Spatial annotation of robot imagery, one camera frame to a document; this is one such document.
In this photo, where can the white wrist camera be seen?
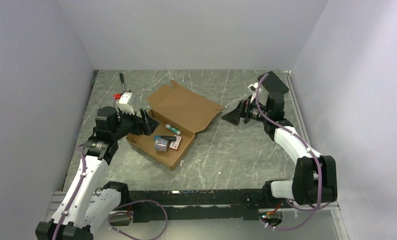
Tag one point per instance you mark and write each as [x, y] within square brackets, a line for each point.
[123, 102]
[253, 89]

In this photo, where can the brown cardboard box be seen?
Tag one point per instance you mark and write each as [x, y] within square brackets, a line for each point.
[181, 108]

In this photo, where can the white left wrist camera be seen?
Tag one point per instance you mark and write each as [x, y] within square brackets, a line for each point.
[123, 102]

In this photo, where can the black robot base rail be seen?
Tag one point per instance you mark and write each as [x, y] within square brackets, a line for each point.
[159, 205]

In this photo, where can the black blue highlighter marker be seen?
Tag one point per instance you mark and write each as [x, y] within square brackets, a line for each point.
[166, 137]

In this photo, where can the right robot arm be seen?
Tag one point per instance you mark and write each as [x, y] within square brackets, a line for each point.
[315, 177]

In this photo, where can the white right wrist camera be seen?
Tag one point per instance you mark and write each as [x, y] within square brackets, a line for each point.
[253, 89]

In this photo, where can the green white glue stick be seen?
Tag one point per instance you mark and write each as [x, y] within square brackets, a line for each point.
[173, 129]

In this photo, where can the clear box of paper clips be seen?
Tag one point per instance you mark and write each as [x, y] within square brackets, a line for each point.
[161, 145]

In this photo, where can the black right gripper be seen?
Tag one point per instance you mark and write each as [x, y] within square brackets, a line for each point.
[233, 117]

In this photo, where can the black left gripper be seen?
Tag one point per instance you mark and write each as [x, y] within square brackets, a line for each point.
[145, 126]

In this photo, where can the red white staples box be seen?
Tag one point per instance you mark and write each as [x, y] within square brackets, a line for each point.
[175, 144]

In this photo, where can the black handled hammer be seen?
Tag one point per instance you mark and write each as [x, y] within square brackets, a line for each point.
[122, 81]

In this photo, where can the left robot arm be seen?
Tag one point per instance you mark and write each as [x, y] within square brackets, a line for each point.
[78, 217]

